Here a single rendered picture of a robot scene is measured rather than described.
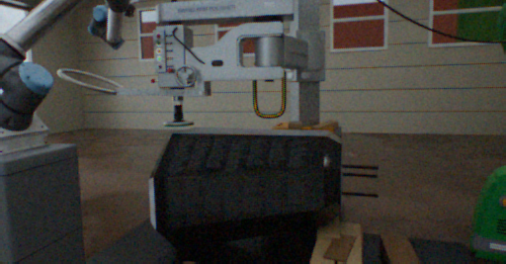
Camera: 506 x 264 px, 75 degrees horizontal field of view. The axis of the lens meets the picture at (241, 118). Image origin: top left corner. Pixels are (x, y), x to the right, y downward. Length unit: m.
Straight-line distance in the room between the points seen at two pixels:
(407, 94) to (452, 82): 0.90
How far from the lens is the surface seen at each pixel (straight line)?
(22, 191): 1.68
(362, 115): 8.20
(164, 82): 2.36
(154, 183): 2.12
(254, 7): 2.24
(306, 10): 2.86
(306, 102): 2.80
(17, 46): 1.76
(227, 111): 8.64
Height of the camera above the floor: 1.11
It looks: 5 degrees down
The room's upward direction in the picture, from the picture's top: 1 degrees counter-clockwise
